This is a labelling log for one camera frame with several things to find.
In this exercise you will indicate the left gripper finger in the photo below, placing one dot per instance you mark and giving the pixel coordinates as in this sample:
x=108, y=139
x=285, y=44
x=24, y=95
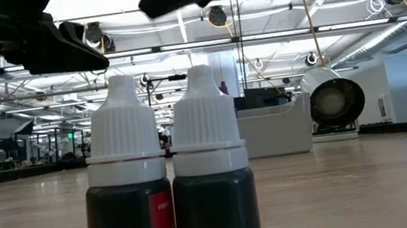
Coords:
x=73, y=30
x=62, y=57

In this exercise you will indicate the small dark bottle red label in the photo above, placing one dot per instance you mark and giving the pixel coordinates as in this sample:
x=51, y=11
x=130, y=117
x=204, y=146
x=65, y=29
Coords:
x=120, y=140

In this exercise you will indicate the small dark dropper bottle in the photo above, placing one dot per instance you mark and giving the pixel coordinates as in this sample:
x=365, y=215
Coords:
x=205, y=129

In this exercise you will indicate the long ceiling light bar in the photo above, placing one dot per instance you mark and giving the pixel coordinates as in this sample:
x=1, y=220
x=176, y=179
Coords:
x=217, y=42

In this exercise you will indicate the black angled monitor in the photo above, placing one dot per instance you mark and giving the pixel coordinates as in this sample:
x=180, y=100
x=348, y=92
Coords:
x=26, y=127

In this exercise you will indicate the black perforated computer case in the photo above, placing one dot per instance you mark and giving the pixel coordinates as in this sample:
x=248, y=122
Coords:
x=264, y=96

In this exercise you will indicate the black metal table frame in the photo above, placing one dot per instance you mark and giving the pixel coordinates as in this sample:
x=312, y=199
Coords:
x=10, y=175

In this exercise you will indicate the silver ventilation duct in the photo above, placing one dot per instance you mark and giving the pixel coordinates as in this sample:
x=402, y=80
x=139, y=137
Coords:
x=375, y=42

